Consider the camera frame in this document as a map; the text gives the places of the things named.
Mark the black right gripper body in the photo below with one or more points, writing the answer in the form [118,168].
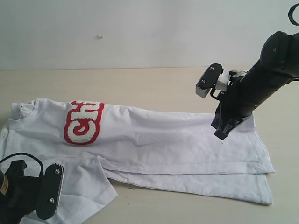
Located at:
[242,97]

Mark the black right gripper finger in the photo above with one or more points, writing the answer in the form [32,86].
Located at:
[230,123]
[219,123]

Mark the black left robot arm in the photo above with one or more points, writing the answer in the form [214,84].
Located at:
[18,193]

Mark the white t-shirt red lettering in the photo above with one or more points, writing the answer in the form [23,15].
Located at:
[169,151]

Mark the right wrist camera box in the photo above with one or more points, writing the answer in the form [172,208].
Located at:
[208,80]

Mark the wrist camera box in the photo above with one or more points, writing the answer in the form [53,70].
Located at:
[50,191]
[208,80]

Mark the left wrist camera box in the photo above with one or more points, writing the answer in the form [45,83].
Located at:
[50,191]

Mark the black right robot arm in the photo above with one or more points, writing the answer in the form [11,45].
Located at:
[278,65]

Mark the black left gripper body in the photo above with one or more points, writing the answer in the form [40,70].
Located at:
[20,194]

